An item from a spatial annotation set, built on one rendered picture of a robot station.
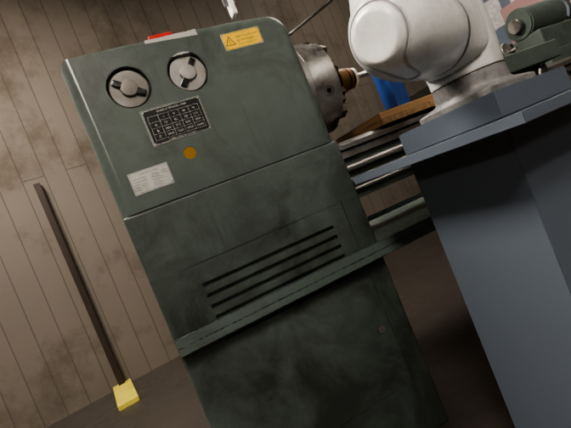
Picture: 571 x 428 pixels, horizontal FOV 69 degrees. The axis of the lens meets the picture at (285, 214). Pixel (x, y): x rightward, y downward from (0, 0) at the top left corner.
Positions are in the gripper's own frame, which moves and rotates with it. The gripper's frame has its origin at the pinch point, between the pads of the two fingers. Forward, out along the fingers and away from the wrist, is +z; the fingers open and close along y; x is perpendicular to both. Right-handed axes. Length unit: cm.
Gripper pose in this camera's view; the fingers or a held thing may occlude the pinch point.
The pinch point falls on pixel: (230, 5)
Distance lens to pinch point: 141.0
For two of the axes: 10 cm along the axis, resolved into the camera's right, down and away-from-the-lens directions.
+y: 8.7, -3.7, 3.3
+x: -3.2, 1.0, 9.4
